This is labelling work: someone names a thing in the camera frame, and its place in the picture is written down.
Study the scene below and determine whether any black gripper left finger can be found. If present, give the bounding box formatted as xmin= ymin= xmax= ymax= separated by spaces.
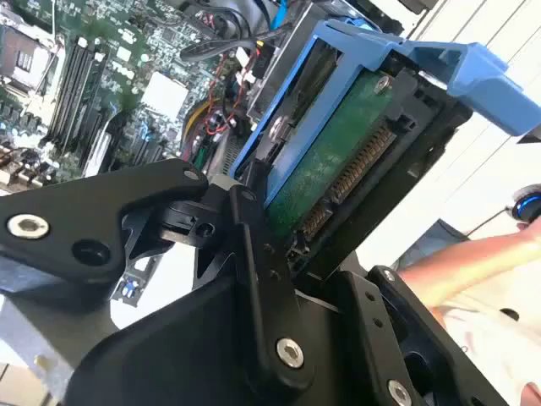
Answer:
xmin=0 ymin=158 xmax=316 ymax=392

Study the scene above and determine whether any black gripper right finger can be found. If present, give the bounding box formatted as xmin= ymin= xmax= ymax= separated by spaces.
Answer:
xmin=337 ymin=265 xmax=511 ymax=406

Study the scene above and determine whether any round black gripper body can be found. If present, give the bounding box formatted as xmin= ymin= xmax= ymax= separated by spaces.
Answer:
xmin=63 ymin=274 xmax=381 ymax=406

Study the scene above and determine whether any hard disk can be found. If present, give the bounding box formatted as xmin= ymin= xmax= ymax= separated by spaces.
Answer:
xmin=230 ymin=19 xmax=541 ymax=280

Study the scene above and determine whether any black disk wire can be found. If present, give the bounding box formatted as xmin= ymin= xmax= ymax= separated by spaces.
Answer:
xmin=180 ymin=36 xmax=257 ymax=63

